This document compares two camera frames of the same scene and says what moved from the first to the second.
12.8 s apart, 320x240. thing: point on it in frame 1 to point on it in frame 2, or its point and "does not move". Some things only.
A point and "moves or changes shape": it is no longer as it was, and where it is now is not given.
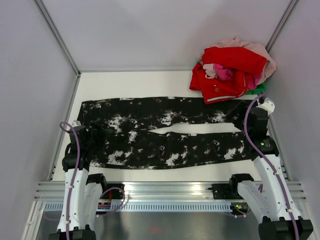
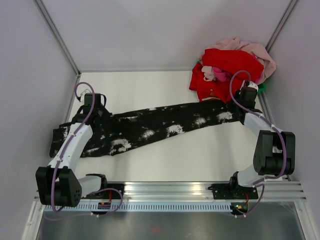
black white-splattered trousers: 125,140 moves or changes shape
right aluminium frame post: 282,24 does not move
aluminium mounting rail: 153,190 does not move
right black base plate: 225,191 does not move
